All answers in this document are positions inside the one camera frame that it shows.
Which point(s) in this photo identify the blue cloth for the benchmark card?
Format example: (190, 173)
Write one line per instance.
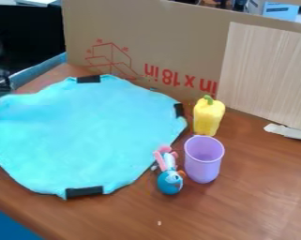
(81, 131)

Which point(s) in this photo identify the yellow toy pepper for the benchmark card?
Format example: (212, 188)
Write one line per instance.
(208, 116)

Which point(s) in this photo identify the blue plush bird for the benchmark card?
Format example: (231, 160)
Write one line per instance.
(170, 178)

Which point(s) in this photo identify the purple cup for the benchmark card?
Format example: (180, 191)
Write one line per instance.
(202, 161)

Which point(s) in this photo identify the cardboard box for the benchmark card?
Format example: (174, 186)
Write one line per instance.
(156, 47)

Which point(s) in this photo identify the light wooden board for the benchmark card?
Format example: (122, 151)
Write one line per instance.
(265, 75)

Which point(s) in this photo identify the white paper scrap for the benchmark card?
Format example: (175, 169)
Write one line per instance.
(288, 131)

